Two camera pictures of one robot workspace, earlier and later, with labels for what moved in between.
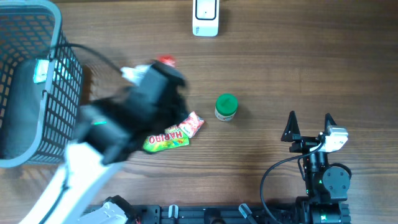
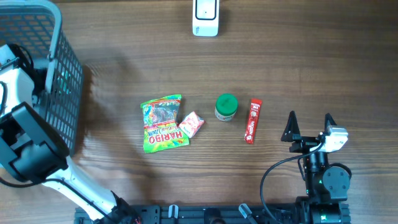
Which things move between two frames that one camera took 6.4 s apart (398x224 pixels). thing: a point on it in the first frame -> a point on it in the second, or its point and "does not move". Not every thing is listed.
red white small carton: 191,124 does not move
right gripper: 291,133 does not move
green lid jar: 226,106 does not move
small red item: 168,59 -> 252,122
